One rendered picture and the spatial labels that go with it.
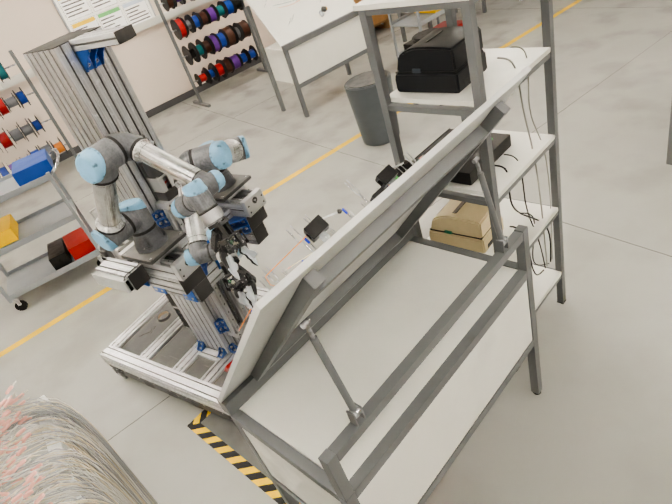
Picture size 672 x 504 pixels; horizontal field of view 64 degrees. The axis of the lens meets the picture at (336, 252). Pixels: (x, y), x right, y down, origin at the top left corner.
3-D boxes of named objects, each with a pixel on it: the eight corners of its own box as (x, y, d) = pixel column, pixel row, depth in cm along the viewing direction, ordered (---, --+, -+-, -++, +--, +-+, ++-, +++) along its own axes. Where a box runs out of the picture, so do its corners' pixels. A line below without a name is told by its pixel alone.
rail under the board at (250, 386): (223, 410, 201) (216, 399, 198) (405, 233, 259) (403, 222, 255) (231, 416, 198) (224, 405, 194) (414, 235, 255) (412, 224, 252)
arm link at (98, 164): (137, 238, 236) (126, 145, 194) (112, 259, 227) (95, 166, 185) (116, 224, 238) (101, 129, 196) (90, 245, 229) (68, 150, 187)
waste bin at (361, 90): (356, 151, 533) (339, 92, 498) (363, 131, 568) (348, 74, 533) (401, 144, 519) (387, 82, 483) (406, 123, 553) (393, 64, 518)
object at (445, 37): (396, 94, 226) (386, 48, 215) (426, 71, 238) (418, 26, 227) (459, 95, 206) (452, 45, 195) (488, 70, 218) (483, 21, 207)
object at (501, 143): (409, 176, 249) (406, 164, 245) (450, 140, 266) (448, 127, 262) (471, 187, 227) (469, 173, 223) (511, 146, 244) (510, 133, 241)
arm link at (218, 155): (219, 141, 269) (185, 149, 217) (247, 133, 268) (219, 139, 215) (227, 164, 272) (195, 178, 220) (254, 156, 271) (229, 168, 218)
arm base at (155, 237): (130, 251, 245) (119, 234, 239) (154, 232, 254) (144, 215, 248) (151, 255, 236) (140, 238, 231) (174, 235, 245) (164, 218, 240)
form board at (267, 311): (407, 224, 254) (404, 221, 255) (531, 68, 166) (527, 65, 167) (220, 403, 196) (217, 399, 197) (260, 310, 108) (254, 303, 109)
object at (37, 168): (19, 314, 464) (-68, 212, 403) (17, 289, 503) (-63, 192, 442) (125, 258, 491) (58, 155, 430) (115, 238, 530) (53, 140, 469)
